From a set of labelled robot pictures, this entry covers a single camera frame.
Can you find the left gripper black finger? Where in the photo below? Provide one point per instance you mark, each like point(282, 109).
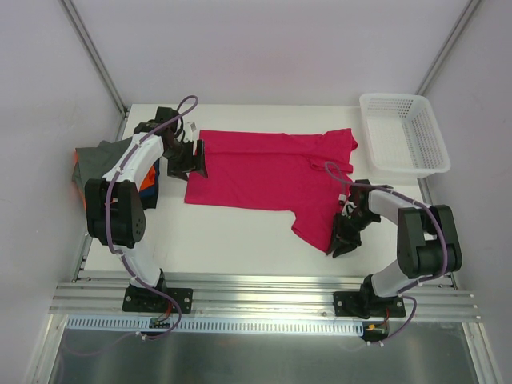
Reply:
point(200, 159)
point(178, 175)

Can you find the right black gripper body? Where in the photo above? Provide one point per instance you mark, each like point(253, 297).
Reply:
point(350, 230)

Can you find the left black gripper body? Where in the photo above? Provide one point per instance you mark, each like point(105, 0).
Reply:
point(188, 158)

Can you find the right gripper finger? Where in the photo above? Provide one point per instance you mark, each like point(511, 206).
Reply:
point(345, 247)
point(335, 243)

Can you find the pink t shirt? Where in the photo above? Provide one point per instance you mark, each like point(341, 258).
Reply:
point(278, 172)

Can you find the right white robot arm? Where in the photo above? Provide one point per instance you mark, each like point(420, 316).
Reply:
point(427, 248)

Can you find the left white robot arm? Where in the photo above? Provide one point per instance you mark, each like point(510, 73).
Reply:
point(114, 211)

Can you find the orange t shirt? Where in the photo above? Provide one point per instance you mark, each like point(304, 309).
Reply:
point(77, 179)

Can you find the blue t shirt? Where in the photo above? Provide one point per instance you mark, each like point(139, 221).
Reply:
point(149, 186)

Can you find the black t shirt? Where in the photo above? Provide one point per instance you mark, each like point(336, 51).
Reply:
point(149, 203)

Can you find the white plastic basket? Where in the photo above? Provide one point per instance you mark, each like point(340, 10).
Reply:
point(402, 136)

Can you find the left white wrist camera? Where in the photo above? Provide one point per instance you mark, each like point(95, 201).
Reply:
point(191, 132)

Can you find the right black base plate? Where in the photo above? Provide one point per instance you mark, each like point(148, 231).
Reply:
point(356, 304)

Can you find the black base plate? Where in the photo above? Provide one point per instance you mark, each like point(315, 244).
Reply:
point(356, 304)
point(142, 300)

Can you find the aluminium rail frame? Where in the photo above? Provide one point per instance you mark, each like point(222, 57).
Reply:
point(248, 263)

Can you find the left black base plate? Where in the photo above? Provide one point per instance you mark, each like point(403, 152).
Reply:
point(142, 300)

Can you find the white slotted cable duct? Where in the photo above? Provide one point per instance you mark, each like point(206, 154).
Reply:
point(216, 325)

